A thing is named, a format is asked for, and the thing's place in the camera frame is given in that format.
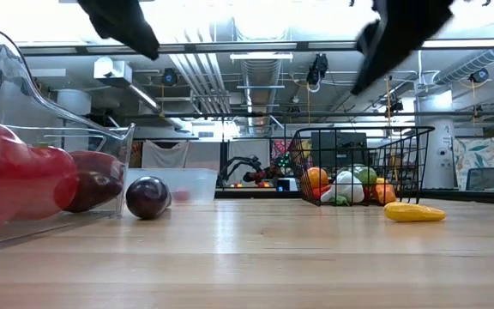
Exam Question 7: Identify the green cucumber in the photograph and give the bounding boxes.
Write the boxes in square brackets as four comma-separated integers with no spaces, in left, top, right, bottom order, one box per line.
[353,166,379,188]

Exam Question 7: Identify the white garlic bulb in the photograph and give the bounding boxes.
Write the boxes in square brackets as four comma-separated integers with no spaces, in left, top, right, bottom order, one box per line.
[320,170,366,207]

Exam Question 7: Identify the orange bell pepper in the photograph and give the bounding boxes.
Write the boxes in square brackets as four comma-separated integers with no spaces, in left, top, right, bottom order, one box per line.
[371,177,398,205]

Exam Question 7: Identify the dark red apple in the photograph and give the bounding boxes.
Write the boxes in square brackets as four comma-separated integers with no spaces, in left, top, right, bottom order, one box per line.
[64,149,126,214]

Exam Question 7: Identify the long red pepper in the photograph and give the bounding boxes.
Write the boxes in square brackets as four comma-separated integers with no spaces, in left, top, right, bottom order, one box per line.
[312,184,334,201]

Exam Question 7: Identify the white ceiling box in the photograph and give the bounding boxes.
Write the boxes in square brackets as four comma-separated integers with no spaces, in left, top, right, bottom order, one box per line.
[93,57,133,87]

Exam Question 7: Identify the white round pillar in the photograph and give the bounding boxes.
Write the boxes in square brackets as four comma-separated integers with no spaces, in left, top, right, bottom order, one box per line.
[56,88,93,117]
[416,92,456,162]

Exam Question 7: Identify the dark computer monitors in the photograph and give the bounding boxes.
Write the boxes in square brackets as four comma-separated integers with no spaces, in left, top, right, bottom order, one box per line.
[310,130,368,171]

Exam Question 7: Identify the hanging white cloth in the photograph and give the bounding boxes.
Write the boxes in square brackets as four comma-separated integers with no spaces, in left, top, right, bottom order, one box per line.
[141,140,190,169]

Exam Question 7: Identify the small white box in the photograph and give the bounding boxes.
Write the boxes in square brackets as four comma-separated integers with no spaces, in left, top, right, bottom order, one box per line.
[275,177,299,193]

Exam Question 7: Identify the grey office chair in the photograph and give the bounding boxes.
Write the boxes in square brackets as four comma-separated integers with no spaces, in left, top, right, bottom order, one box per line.
[464,167,494,192]

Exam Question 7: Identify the frosted plastic container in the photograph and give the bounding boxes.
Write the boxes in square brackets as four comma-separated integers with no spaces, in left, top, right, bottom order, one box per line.
[123,167,219,205]

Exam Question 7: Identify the purple eggplant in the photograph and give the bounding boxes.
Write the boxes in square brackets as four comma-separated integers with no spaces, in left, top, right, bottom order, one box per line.
[125,175,173,221]

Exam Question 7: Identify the yellow banana toy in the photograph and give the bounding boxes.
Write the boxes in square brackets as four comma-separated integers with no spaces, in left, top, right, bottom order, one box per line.
[383,201,448,223]

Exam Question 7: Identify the clear plastic bin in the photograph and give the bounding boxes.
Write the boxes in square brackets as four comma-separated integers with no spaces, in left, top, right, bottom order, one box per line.
[0,19,136,252]

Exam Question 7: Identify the black ceiling camera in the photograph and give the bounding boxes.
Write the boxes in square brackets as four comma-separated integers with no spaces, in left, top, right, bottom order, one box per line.
[305,53,329,87]
[160,67,178,87]
[469,67,491,84]

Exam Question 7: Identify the spiral ceiling duct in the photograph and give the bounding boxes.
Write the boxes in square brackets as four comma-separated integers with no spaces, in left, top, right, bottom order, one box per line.
[433,47,494,86]

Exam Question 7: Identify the black wire basket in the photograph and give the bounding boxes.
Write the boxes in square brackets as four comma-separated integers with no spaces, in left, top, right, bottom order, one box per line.
[287,125,436,207]

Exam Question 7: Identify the silver ceiling air duct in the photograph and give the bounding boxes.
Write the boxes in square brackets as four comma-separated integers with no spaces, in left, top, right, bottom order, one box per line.
[240,58,283,134]

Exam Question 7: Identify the black aluminium table frame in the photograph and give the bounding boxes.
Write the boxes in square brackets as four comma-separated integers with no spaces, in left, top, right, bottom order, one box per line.
[214,188,494,206]

